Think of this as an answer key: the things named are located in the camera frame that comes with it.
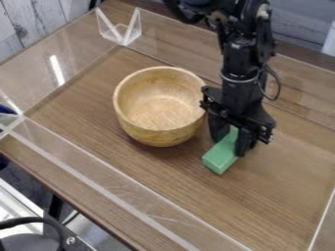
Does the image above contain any white object at right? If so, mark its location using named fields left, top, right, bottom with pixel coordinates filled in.
left=322, top=26, right=335, bottom=57

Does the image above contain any brown wooden bowl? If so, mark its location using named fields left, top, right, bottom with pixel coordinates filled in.
left=112, top=66, right=206, bottom=147

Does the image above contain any blue object at edge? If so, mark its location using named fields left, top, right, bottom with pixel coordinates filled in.
left=0, top=104, right=17, bottom=115

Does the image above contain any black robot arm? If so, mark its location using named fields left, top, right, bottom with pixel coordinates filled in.
left=163, top=0, right=276, bottom=157

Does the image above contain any black metal bracket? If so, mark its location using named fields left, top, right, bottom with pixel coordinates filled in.
left=43, top=225, right=97, bottom=251

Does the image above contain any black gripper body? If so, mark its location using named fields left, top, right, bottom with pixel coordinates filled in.
left=200, top=74, right=276, bottom=144

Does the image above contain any black table leg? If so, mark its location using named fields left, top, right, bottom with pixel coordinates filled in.
left=48, top=195, right=64, bottom=220

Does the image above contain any green rectangular block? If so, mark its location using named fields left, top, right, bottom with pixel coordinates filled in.
left=202, top=127, right=238, bottom=175

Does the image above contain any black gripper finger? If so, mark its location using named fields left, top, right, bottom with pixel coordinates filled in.
left=208, top=112, right=231, bottom=142
left=235, top=127, right=258, bottom=157

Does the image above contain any black cable loop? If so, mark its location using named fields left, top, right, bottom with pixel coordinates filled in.
left=0, top=216, right=67, bottom=251

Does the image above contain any clear acrylic tray wall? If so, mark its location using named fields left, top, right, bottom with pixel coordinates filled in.
left=0, top=1, right=335, bottom=251

